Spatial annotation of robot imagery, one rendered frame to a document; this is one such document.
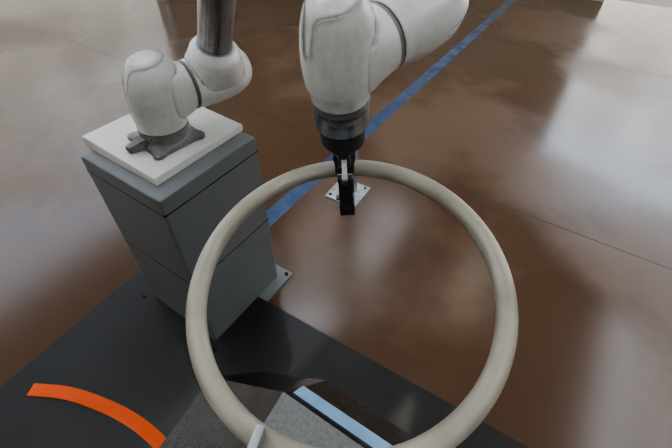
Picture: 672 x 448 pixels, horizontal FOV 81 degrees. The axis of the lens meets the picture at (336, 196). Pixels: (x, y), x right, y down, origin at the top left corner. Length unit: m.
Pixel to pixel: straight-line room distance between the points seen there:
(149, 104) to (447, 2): 0.89
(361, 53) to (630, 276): 2.05
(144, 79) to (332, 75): 0.80
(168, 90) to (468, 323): 1.48
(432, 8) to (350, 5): 0.15
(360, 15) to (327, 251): 1.62
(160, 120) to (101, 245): 1.22
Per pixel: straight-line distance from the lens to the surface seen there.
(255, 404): 0.81
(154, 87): 1.25
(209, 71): 1.28
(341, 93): 0.55
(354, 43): 0.52
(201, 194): 1.31
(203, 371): 0.60
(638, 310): 2.27
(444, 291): 1.95
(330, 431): 0.74
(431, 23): 0.61
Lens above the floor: 1.56
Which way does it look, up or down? 42 degrees down
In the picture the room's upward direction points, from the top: straight up
